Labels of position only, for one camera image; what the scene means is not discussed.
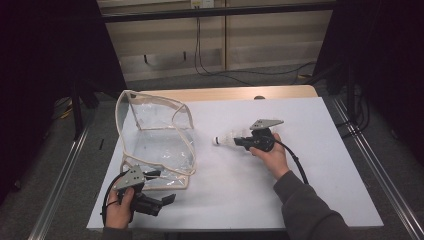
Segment white wall socket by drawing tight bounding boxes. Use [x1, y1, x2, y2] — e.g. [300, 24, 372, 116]
[190, 0, 215, 9]

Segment black power cable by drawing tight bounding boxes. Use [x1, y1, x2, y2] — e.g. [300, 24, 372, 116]
[194, 7, 255, 87]
[198, 7, 318, 77]

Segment right hand-held gripper black cable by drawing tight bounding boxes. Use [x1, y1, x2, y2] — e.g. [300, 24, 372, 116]
[271, 138, 310, 185]

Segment black curtain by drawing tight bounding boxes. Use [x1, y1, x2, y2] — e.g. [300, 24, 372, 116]
[314, 0, 424, 164]
[0, 0, 127, 204]

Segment person's right hand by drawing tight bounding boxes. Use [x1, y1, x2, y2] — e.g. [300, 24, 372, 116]
[248, 133, 291, 181]

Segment hand-held gripper black cable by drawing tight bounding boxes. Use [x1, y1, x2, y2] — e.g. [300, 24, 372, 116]
[271, 138, 310, 185]
[100, 170, 130, 226]

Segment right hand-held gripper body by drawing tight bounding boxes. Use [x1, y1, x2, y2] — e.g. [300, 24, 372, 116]
[248, 118, 285, 154]

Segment person's left hand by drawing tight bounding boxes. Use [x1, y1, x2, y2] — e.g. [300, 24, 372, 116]
[105, 186, 136, 230]

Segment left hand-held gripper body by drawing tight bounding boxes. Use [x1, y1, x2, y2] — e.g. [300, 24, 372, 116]
[116, 164, 164, 217]

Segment clear plastic bag beige trim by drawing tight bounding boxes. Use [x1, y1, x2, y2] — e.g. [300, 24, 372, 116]
[114, 89, 197, 191]

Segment beige wooden cabinet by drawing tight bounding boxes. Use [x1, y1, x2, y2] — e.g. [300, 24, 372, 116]
[96, 0, 334, 83]

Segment metal floor rail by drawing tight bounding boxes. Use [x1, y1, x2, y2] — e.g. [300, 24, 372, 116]
[331, 96, 424, 240]
[28, 123, 92, 240]

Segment black floor cable loop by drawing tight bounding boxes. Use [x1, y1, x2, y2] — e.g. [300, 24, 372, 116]
[334, 84, 372, 138]

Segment left hand-held gripper black cable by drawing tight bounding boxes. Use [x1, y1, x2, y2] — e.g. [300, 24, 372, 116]
[100, 170, 130, 226]

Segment black metal stand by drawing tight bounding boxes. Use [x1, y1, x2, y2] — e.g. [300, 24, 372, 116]
[324, 59, 360, 116]
[70, 79, 101, 141]

